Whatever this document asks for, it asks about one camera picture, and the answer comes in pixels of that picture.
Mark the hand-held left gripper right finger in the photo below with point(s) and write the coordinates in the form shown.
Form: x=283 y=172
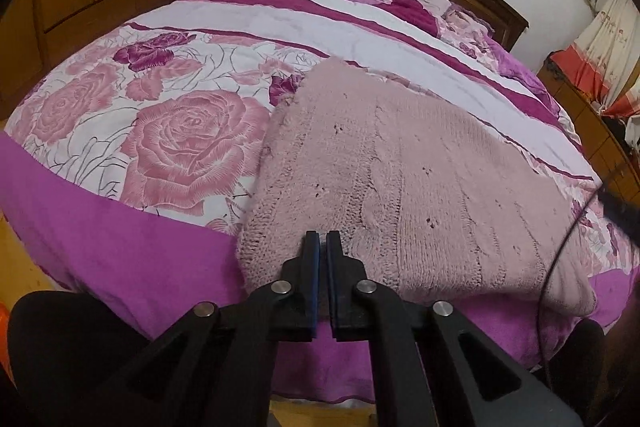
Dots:
x=331 y=287

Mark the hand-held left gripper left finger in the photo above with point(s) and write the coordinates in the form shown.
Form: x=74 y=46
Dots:
x=314 y=287

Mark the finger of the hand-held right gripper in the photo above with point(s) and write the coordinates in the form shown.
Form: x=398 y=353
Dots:
x=622 y=212

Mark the pink knitted sweater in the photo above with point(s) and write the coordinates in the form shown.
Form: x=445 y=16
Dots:
x=400 y=187

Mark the dark clothes pile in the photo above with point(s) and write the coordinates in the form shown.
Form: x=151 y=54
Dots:
x=627 y=132

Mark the wooden dresser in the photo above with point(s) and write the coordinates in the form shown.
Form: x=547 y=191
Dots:
x=580 y=117

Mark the cream and red curtain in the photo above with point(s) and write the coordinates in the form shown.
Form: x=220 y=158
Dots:
x=595 y=42
x=627 y=104

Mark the person's right leg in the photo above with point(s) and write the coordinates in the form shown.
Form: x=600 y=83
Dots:
x=587 y=357

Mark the person's leg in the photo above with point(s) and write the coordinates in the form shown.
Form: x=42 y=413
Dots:
x=60 y=357
x=587 y=357

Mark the purple floral striped duvet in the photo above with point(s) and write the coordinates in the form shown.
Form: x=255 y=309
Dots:
x=175 y=147

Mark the floral purple pillow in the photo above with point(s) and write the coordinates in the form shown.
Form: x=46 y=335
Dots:
x=465 y=27

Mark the person's left leg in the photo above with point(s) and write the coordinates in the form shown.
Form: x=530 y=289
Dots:
x=60 y=357

